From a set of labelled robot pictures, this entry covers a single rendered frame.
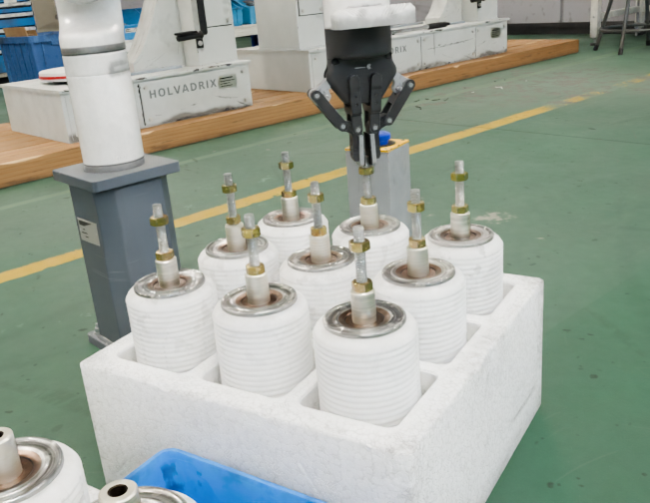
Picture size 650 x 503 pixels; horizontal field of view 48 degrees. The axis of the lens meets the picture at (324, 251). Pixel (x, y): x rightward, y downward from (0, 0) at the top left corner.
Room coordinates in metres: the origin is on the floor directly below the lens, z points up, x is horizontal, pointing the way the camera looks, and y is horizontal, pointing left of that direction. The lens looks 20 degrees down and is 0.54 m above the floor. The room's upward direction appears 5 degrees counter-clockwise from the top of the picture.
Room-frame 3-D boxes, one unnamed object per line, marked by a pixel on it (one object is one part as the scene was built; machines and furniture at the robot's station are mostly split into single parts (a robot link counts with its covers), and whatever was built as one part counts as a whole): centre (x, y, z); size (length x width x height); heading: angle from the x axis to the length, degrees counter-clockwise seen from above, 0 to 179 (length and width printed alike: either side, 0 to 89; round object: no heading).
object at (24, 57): (5.16, 1.76, 0.19); 0.50 x 0.41 x 0.37; 45
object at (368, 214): (0.87, -0.06, 0.26); 0.02 x 0.02 x 0.03
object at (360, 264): (0.60, -0.03, 0.30); 0.01 x 0.01 x 0.08
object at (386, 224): (0.87, -0.06, 0.25); 0.08 x 0.08 x 0.01
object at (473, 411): (0.76, 0.00, 0.09); 0.39 x 0.39 x 0.18; 57
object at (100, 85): (1.13, 0.31, 0.39); 0.09 x 0.09 x 0.17; 41
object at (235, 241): (0.83, 0.10, 0.26); 0.02 x 0.02 x 0.03
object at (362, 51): (0.86, -0.06, 0.45); 0.08 x 0.08 x 0.09
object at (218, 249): (0.83, 0.10, 0.25); 0.08 x 0.08 x 0.01
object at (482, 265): (0.80, -0.16, 0.16); 0.10 x 0.10 x 0.18
